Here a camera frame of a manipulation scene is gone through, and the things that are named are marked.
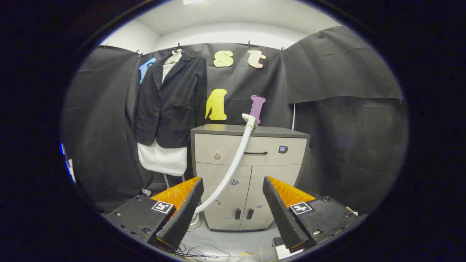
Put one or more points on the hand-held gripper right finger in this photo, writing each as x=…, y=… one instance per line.
x=280, y=214

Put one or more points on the black backdrop cloth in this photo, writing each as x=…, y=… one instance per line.
x=327, y=127

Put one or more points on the grey storage cabinet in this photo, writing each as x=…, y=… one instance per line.
x=269, y=174

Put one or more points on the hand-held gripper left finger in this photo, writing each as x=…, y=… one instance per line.
x=185, y=214

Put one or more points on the black suit jacket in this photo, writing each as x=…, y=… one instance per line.
x=174, y=105

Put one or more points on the white and blue equipment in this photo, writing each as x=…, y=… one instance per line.
x=69, y=165

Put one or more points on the white mannequin torso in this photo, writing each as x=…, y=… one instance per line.
x=162, y=160

